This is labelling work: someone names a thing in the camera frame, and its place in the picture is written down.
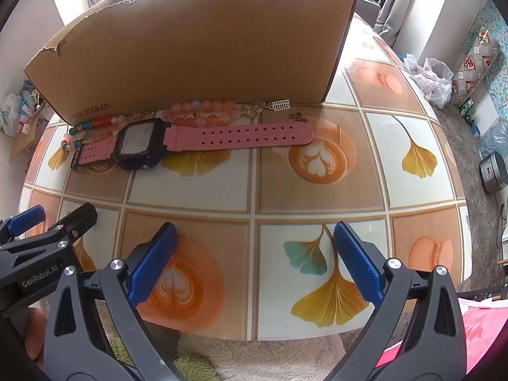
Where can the round gold filigree pendant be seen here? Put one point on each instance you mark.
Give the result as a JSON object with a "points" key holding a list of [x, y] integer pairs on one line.
{"points": [[97, 166]]}

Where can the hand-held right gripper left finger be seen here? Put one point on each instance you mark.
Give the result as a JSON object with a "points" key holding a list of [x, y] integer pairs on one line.
{"points": [[154, 264]]}

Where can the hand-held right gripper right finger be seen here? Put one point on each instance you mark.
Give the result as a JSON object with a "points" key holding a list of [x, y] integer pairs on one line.
{"points": [[357, 264]]}

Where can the pink cloth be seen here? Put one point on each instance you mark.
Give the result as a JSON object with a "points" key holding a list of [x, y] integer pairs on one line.
{"points": [[472, 325]]}

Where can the silver rice cooker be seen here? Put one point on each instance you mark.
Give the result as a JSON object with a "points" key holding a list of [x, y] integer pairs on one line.
{"points": [[494, 172]]}

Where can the flat cardboard piece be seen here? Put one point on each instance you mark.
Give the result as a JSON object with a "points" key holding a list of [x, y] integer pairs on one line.
{"points": [[27, 147]]}

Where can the plastic bag of small packets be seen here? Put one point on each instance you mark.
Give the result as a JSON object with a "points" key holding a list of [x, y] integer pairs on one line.
{"points": [[20, 107]]}

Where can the small blue object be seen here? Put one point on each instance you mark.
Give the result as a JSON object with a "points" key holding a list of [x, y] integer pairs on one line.
{"points": [[475, 129]]}

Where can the patterned paper roll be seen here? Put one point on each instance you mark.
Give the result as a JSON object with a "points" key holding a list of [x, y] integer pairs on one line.
{"points": [[472, 71]]}

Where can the teal floral cloth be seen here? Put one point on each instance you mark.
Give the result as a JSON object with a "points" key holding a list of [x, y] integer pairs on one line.
{"points": [[498, 87]]}

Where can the white plastic bag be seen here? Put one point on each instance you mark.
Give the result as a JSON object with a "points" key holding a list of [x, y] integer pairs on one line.
{"points": [[434, 83]]}

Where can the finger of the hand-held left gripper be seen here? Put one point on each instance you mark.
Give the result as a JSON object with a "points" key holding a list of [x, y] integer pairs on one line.
{"points": [[79, 220], [26, 218]]}

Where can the gold butterfly charm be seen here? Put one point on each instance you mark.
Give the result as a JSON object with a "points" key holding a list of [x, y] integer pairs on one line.
{"points": [[298, 117]]}

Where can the white fluffy blanket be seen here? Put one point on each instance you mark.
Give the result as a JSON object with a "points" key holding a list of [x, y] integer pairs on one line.
{"points": [[238, 357]]}

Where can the green can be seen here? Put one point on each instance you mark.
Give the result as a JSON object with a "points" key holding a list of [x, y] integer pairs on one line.
{"points": [[467, 108]]}

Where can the brown cardboard box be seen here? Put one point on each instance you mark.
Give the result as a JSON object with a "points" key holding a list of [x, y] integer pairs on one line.
{"points": [[190, 47]]}

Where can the person's left hand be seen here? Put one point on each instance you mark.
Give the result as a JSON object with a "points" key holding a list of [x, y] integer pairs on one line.
{"points": [[36, 333]]}

